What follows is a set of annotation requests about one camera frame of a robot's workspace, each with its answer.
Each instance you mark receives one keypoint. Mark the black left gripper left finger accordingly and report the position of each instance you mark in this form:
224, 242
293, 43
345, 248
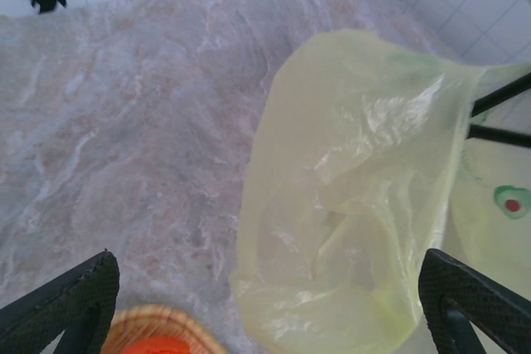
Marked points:
99, 283

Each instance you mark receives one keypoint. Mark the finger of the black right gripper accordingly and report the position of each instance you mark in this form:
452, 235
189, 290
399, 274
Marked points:
506, 137

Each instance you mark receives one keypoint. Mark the orange toy fruit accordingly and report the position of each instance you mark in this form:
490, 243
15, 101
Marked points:
157, 347

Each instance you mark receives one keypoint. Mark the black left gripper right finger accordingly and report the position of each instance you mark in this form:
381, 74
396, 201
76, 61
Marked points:
435, 287

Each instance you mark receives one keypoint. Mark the translucent yellow-green plastic bag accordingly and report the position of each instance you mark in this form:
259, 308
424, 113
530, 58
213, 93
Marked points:
352, 142

